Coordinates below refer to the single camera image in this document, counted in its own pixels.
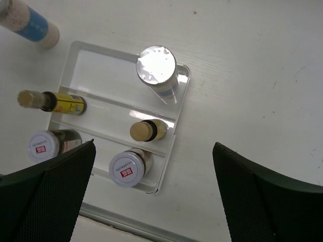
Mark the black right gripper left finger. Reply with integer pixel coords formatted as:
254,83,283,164
1,140,96,241

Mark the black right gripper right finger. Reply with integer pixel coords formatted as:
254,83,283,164
212,142,322,241

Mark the short spice jar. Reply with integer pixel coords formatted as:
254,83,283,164
28,129,82,163
109,148,153,188

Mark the small yellow-label bottle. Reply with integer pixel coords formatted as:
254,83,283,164
130,119,167,142
17,90,87,115

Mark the tall blue-label jar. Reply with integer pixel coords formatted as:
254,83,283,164
136,45,179,104
1,1,60,48

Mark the white divided tray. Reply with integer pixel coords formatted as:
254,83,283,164
48,41,191,194

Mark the aluminium frame rail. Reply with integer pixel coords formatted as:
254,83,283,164
79,203,195,241

